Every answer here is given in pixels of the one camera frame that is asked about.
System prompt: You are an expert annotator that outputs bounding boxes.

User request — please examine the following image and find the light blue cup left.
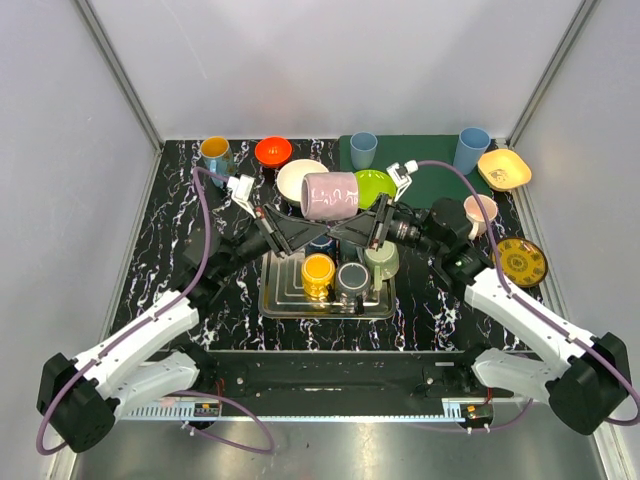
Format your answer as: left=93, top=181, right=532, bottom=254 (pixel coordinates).
left=350, top=132, right=378, bottom=170

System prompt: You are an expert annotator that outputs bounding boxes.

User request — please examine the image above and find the pink mug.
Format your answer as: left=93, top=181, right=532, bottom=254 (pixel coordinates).
left=463, top=194, right=498, bottom=240

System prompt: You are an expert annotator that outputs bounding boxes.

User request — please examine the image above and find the dark grey mug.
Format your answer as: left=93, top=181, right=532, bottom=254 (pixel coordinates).
left=335, top=262, right=372, bottom=316

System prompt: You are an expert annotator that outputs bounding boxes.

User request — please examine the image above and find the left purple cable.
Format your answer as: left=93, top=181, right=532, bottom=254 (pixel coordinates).
left=35, top=166, right=276, bottom=456

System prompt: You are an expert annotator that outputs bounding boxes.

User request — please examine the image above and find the light blue cup right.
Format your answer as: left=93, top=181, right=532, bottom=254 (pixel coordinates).
left=453, top=127, right=491, bottom=175

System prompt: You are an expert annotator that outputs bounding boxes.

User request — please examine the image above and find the light green mug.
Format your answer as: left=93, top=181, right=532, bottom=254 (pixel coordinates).
left=363, top=241, right=400, bottom=291

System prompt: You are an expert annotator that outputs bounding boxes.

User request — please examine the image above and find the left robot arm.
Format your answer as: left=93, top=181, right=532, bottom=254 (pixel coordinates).
left=36, top=205, right=328, bottom=455

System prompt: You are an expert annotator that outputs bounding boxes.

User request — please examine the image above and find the light blue cup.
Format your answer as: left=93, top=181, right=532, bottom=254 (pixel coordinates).
left=350, top=132, right=378, bottom=170
left=453, top=127, right=491, bottom=175

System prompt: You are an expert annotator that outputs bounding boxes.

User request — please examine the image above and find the white grey bowl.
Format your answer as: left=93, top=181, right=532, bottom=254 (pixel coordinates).
left=276, top=159, right=329, bottom=207

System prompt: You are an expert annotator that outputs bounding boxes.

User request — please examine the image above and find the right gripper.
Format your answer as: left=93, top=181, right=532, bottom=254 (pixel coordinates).
left=328, top=193, right=444, bottom=257

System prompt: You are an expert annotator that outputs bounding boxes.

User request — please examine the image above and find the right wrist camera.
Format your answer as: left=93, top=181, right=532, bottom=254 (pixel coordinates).
left=386, top=160, right=419, bottom=202

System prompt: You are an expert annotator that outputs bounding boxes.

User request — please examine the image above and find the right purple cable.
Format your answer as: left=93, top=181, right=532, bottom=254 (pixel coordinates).
left=414, top=159, right=640, bottom=434

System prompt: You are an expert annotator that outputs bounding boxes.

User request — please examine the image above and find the black yellow patterned plate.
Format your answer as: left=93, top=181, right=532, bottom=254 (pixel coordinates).
left=497, top=237, right=549, bottom=288

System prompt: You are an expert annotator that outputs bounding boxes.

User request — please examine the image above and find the yellow square dish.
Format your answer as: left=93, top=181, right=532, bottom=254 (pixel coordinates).
left=477, top=149, right=532, bottom=192

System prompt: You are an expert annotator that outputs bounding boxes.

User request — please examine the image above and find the orange bowl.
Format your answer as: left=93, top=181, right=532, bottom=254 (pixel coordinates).
left=255, top=136, right=293, bottom=169

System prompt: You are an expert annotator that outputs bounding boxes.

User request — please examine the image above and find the mauve mug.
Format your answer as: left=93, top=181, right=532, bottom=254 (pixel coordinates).
left=300, top=172, right=359, bottom=221

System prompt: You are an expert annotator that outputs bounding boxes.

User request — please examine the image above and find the blue butterfly mug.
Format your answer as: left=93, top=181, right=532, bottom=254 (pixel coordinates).
left=200, top=136, right=237, bottom=176

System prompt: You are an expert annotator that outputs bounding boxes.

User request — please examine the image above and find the lime green plate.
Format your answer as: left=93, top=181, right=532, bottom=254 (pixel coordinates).
left=355, top=169, right=397, bottom=210

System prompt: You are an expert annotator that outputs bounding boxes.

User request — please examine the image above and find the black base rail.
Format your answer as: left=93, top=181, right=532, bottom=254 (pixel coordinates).
left=181, top=347, right=488, bottom=399

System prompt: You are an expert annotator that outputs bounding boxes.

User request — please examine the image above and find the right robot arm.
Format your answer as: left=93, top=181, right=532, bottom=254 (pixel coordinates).
left=329, top=196, right=635, bottom=435

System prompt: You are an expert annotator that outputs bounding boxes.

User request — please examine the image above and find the navy blue mug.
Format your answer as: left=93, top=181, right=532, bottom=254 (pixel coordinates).
left=305, top=235, right=337, bottom=258

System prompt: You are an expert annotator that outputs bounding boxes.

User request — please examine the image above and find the yellow mug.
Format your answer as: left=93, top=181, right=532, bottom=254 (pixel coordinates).
left=301, top=253, right=336, bottom=300

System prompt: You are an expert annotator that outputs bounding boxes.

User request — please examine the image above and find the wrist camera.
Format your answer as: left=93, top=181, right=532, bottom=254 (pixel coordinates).
left=386, top=160, right=419, bottom=202
left=226, top=174, right=259, bottom=219

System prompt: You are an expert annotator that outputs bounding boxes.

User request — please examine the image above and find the metal tray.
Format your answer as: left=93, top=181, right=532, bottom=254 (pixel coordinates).
left=258, top=250, right=396, bottom=321

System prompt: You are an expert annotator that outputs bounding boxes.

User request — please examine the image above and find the purple cable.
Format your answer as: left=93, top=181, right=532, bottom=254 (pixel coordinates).
left=414, top=159, right=640, bottom=434
left=35, top=166, right=276, bottom=456

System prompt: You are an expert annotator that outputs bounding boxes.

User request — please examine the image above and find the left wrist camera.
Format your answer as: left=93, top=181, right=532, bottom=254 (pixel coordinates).
left=226, top=174, right=259, bottom=219

